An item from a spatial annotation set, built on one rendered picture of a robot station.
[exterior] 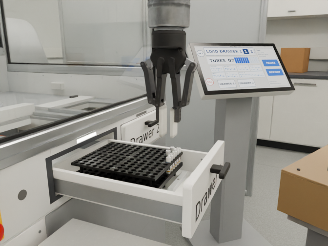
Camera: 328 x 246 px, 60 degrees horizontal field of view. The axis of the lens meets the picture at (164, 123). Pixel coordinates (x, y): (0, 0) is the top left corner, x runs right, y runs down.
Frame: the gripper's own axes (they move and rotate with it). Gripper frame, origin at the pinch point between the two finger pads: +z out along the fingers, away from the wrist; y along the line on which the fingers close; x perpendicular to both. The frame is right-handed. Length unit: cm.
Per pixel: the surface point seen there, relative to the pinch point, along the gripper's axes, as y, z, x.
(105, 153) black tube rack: 17.2, 10.0, 1.1
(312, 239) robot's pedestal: -35, 33, -17
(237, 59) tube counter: 0, -11, -93
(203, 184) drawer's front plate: -10.8, 10.5, 7.5
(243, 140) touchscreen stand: -6, 32, -96
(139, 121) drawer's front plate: 21.2, 7.9, -25.8
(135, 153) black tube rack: 10.0, 10.0, -1.9
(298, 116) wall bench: -42, 57, -288
